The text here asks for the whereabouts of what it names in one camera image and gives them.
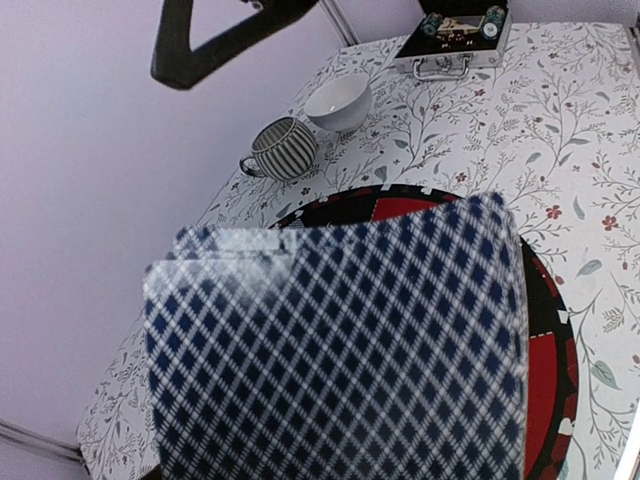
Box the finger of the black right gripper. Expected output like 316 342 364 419
150 0 317 90

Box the blue playing card deck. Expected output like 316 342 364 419
143 193 528 479

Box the striped grey ceramic mug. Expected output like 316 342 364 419
239 117 318 181

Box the white ceramic bowl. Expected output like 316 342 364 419
304 73 372 132

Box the aluminium poker chip case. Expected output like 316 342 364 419
393 0 512 81

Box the floral white table cloth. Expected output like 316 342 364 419
78 23 639 479

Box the round red black poker mat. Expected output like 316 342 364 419
272 184 579 479

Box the right aluminium frame post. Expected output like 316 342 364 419
319 0 360 47

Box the aluminium frame post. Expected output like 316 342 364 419
1 420 84 465
319 0 360 47

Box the left aluminium frame post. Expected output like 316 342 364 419
1 420 84 465

